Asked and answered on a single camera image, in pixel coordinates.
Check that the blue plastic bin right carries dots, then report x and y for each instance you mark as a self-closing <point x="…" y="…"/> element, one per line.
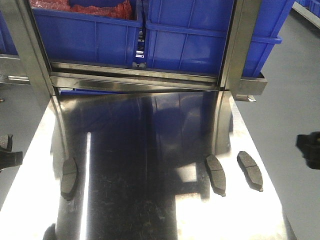
<point x="190" y="35"/>

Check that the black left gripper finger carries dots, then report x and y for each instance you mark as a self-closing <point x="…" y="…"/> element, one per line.
<point x="10" y="159"/>

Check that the stainless steel rack frame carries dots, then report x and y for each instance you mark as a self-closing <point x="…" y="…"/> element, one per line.
<point x="33" y="67"/>

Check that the brake pad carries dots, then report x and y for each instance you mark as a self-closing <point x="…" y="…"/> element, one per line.
<point x="6" y="142"/>
<point x="68" y="183"/>
<point x="216" y="175"/>
<point x="251" y="171"/>

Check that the blue bin with red bags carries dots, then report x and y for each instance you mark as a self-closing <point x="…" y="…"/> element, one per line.
<point x="72" y="36"/>

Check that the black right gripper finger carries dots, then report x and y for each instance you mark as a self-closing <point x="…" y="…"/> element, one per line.
<point x="309" y="145"/>

